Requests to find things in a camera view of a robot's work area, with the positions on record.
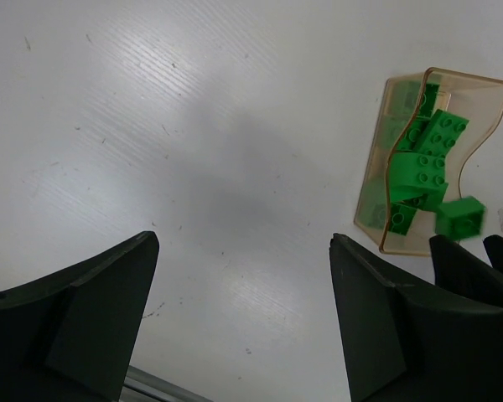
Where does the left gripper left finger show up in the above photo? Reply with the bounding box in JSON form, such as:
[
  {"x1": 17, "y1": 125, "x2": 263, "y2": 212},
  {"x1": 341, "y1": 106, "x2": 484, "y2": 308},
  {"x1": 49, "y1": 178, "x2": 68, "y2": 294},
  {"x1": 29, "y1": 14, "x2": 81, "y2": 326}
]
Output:
[{"x1": 0, "y1": 231, "x2": 159, "y2": 401}]

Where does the dark green lego brick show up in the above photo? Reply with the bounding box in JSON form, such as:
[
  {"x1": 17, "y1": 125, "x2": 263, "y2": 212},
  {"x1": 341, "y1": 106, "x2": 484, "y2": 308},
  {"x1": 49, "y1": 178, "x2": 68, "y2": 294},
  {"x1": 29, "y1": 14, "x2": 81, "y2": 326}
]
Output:
[{"x1": 417, "y1": 84, "x2": 439, "y2": 119}]

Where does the green small lego brick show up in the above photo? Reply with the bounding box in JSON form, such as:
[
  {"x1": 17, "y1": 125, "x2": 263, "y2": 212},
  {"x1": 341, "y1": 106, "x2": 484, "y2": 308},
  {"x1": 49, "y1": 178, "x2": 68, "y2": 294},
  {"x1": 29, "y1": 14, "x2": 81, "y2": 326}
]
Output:
[{"x1": 388, "y1": 152, "x2": 449, "y2": 211}]

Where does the tan translucent container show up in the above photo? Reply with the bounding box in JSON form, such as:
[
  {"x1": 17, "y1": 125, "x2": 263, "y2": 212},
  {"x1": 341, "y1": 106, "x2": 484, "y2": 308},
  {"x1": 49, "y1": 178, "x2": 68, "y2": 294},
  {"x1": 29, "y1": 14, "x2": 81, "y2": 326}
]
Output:
[{"x1": 354, "y1": 67, "x2": 503, "y2": 256}]

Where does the aluminium rail front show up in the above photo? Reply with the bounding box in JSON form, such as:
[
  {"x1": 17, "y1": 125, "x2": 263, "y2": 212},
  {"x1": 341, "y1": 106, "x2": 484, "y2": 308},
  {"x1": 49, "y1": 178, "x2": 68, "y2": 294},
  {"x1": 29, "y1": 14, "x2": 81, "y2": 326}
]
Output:
[{"x1": 119, "y1": 366, "x2": 211, "y2": 402}]

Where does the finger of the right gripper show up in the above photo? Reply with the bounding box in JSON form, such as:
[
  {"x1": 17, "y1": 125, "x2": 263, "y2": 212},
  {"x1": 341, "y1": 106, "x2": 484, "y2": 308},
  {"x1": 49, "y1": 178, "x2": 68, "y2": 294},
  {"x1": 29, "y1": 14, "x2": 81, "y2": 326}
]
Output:
[
  {"x1": 429, "y1": 235, "x2": 503, "y2": 308},
  {"x1": 483, "y1": 234, "x2": 503, "y2": 272}
]

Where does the green square lego brick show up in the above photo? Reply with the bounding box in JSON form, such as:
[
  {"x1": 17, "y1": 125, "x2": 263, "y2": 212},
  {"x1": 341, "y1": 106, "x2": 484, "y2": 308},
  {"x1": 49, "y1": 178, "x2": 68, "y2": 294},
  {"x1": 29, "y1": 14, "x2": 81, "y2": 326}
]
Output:
[{"x1": 396, "y1": 119, "x2": 428, "y2": 152}]

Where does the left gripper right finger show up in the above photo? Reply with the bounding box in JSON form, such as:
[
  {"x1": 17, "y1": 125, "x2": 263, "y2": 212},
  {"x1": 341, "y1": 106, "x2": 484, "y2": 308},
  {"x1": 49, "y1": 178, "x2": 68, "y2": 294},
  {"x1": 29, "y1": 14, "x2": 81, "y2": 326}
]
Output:
[{"x1": 329, "y1": 234, "x2": 503, "y2": 401}]

